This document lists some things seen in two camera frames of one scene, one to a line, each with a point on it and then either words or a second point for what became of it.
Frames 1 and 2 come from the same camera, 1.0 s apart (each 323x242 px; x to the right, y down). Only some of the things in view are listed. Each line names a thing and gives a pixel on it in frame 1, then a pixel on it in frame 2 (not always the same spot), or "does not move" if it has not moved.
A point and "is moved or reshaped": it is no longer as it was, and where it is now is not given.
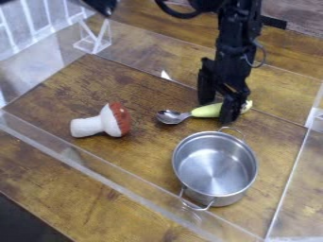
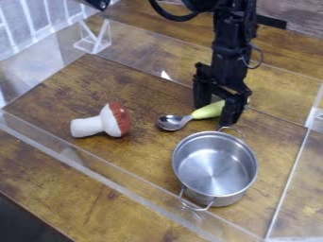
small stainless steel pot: [215, 164] does not move
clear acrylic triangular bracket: [90, 43] does not move
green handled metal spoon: [207, 110] is moved or reshaped
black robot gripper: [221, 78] does not move
